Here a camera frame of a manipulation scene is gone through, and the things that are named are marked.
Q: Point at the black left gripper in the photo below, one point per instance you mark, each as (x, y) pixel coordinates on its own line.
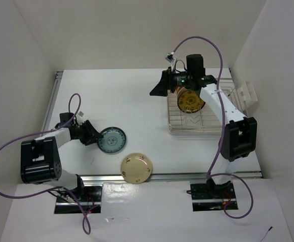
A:
(92, 133)

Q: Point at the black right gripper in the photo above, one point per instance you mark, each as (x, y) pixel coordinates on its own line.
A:
(166, 82)

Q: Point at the blue floral plate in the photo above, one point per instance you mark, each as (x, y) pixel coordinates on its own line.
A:
(113, 140)

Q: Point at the yellow plate with dark rim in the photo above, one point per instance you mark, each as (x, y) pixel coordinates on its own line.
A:
(188, 101)

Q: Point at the beige plate with flower motifs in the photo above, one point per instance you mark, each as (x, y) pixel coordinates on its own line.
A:
(136, 168)

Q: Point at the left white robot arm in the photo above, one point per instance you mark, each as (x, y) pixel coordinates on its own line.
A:
(40, 159)

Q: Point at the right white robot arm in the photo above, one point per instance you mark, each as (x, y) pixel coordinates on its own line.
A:
(238, 136)

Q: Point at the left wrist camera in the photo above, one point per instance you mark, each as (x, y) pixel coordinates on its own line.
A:
(79, 117)

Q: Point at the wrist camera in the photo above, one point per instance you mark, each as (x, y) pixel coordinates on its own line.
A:
(79, 117)
(170, 57)

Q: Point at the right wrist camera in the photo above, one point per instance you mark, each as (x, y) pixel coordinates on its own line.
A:
(170, 57)

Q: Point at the wire dish rack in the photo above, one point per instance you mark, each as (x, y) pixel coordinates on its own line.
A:
(208, 119)

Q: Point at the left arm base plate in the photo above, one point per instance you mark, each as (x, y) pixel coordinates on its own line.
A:
(90, 201)

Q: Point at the aluminium frame rail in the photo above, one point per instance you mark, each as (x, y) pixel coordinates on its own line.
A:
(120, 98)

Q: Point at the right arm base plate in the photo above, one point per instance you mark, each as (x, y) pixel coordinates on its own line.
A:
(211, 197)

